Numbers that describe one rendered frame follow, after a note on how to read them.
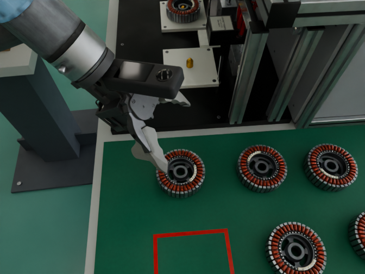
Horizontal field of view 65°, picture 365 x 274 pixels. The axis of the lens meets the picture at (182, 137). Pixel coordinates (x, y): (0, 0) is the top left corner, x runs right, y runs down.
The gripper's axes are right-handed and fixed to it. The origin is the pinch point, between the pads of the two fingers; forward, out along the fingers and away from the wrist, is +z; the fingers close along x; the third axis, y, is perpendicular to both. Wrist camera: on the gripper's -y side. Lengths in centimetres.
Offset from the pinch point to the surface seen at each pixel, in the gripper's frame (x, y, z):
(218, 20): -36.1, 1.8, 0.7
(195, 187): 3.1, 6.6, 14.4
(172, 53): -36.2, 20.4, 3.7
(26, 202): 4, 120, 24
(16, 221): 14, 120, 24
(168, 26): -47, 24, 1
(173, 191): 5.3, 9.6, 11.2
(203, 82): -27.2, 11.1, 10.9
